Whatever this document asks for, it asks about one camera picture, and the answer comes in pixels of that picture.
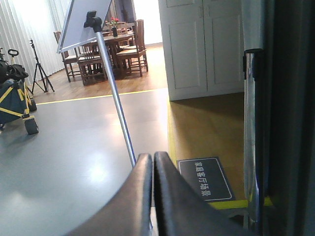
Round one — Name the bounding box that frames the wooden dining table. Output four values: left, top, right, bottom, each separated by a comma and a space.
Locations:
97, 32, 135, 80

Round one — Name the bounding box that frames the wooden dining chair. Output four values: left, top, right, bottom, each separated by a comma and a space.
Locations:
116, 19, 148, 77

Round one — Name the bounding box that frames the silver sign stand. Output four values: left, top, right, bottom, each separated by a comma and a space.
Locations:
57, 0, 136, 166

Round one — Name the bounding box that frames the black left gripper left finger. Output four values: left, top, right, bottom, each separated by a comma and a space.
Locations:
66, 153, 153, 236

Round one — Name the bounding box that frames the black yellow folding wagon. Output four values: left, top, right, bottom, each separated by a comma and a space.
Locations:
0, 53, 39, 135

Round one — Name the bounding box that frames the chrome stanchion post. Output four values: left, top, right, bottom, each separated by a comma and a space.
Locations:
243, 48, 263, 236

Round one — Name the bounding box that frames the white cabinet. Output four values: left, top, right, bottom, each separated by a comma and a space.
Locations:
158, 0, 244, 101

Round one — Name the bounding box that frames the white fridge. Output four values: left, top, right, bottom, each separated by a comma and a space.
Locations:
241, 0, 315, 236

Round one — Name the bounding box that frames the dark floor label sign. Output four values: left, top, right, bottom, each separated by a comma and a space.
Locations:
177, 157, 235, 202

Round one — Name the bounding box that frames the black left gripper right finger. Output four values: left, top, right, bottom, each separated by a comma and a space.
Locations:
154, 151, 253, 236

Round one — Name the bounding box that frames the black tripod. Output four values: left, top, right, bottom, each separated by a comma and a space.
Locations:
29, 39, 55, 94

